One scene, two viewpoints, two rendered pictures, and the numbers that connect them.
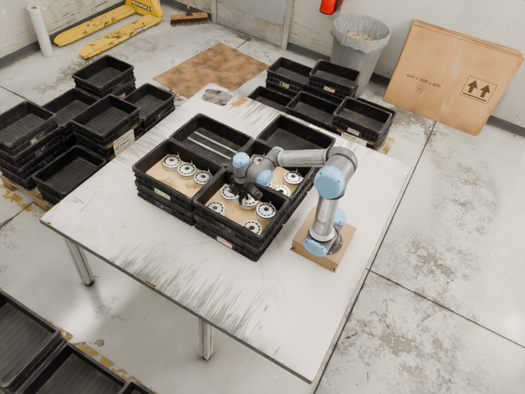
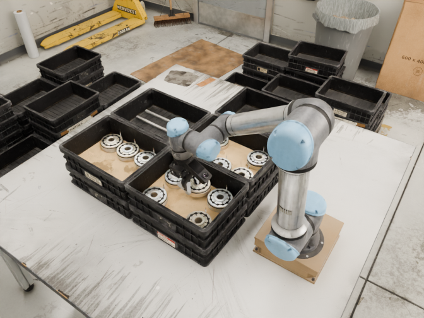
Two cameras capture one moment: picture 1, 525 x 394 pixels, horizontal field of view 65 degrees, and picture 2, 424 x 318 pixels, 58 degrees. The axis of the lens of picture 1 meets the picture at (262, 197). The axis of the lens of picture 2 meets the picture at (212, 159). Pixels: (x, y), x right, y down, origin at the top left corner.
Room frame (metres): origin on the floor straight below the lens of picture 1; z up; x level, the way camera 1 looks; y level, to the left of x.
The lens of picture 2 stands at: (0.37, -0.20, 2.00)
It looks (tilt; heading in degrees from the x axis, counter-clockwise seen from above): 42 degrees down; 11
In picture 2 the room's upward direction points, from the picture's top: straight up
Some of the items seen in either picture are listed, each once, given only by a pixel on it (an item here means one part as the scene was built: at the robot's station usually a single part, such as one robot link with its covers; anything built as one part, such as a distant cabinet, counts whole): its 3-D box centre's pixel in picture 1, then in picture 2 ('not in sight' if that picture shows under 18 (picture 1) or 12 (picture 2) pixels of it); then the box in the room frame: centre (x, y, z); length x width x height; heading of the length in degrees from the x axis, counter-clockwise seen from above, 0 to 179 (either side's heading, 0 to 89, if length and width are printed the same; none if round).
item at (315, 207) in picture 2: (332, 221); (306, 211); (1.30, -0.35, 0.96); 0.13 x 0.12 x 0.14; 154
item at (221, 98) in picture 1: (216, 96); (180, 77); (2.54, 0.44, 0.71); 0.22 x 0.19 x 0.01; 67
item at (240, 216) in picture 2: (240, 220); (188, 212); (1.38, 0.10, 0.76); 0.40 x 0.30 x 0.12; 65
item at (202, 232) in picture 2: (241, 202); (187, 186); (1.38, 0.10, 0.92); 0.40 x 0.30 x 0.02; 65
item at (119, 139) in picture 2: (171, 161); (111, 141); (1.65, 0.53, 0.86); 0.10 x 0.10 x 0.01
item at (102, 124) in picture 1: (111, 137); (70, 126); (2.30, 1.19, 0.37); 0.40 x 0.30 x 0.45; 157
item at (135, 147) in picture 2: (187, 169); (127, 149); (1.61, 0.44, 0.86); 0.10 x 0.10 x 0.01
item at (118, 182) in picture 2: (178, 168); (115, 147); (1.55, 0.46, 0.92); 0.40 x 0.30 x 0.02; 65
